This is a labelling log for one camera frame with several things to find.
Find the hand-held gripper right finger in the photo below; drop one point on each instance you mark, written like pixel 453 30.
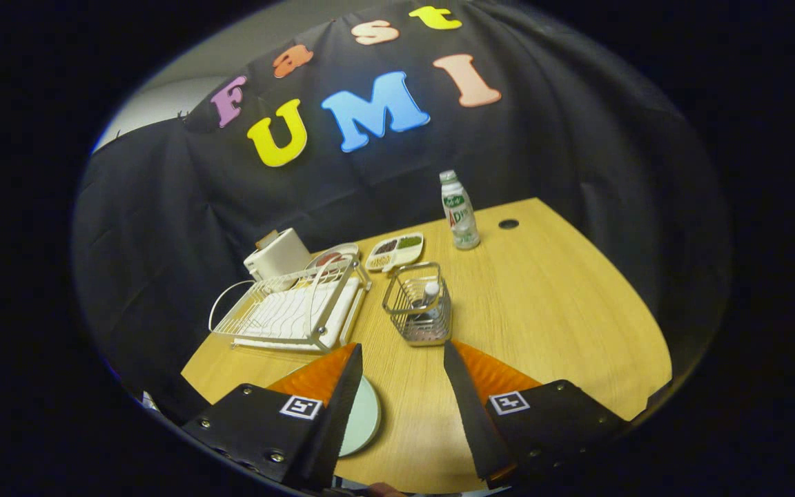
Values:
pixel 470 414

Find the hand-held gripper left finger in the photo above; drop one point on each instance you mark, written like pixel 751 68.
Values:
pixel 339 414

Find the pale green plate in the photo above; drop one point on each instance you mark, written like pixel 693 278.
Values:
pixel 364 421

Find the beige round plate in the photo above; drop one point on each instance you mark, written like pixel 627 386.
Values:
pixel 346 250

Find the white drip tray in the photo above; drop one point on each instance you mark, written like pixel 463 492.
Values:
pixel 287 314

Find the brown steak piece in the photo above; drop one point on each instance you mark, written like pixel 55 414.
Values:
pixel 328 259

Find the white toaster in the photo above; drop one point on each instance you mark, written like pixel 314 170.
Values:
pixel 280 255

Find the white divided tray with beans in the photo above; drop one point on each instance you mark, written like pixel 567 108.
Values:
pixel 394 252

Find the brown toast slice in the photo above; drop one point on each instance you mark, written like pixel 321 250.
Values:
pixel 266 239

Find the white drink bottle green label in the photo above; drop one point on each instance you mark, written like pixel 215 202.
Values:
pixel 461 214

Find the black backdrop cloth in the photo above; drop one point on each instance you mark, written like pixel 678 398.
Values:
pixel 163 207

